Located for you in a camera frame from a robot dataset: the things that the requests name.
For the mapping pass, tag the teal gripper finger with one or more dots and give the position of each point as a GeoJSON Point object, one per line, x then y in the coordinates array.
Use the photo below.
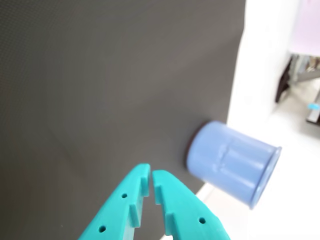
{"type": "Point", "coordinates": [117, 207]}
{"type": "Point", "coordinates": [185, 212]}

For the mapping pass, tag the dark grey woven mat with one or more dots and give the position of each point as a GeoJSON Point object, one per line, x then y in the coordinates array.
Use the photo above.
{"type": "Point", "coordinates": [100, 87]}

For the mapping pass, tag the black furniture piece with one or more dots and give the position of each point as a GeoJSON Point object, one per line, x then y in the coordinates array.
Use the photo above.
{"type": "Point", "coordinates": [283, 85]}

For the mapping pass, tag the small light blue cap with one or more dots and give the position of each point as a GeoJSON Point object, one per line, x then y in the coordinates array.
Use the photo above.
{"type": "Point", "coordinates": [313, 106]}

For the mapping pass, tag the pale pink sheet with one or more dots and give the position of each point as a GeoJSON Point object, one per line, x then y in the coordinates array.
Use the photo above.
{"type": "Point", "coordinates": [307, 25]}

